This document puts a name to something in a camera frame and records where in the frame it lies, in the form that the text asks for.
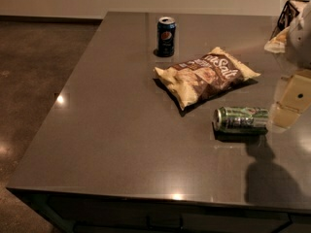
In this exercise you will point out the cream brown chip bag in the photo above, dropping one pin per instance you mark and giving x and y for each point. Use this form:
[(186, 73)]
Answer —
[(205, 77)]

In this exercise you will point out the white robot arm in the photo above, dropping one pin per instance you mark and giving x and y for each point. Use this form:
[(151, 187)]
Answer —
[(291, 44)]

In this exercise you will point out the blue Pepsi soda can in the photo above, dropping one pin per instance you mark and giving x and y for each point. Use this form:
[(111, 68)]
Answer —
[(166, 28)]

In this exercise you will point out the green soda can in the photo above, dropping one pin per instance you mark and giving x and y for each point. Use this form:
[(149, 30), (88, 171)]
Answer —
[(241, 120)]

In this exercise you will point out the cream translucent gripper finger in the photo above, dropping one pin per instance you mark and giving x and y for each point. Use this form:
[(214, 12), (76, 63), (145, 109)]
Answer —
[(292, 98)]

